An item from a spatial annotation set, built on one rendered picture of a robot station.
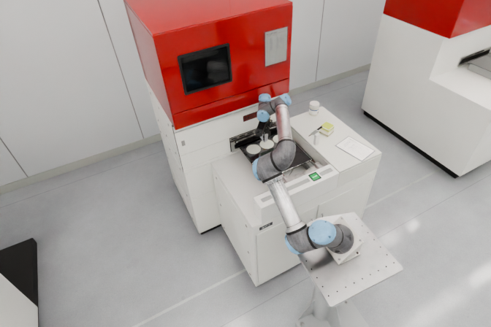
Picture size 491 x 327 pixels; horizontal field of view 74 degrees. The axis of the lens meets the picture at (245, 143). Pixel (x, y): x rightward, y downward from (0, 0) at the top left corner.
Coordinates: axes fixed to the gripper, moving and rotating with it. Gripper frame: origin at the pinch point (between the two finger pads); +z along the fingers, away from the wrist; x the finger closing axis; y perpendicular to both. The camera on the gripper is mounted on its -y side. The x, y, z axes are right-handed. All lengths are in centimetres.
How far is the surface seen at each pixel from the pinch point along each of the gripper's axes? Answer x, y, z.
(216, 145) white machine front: 30.3, -12.5, 2.1
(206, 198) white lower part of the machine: 40, -23, 50
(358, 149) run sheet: -61, 12, 0
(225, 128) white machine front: 25.2, -6.6, -9.6
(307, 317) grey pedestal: -53, -62, 96
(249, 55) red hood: 10, 4, -60
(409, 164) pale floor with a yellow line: -115, 119, 97
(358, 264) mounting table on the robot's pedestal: -72, -60, 15
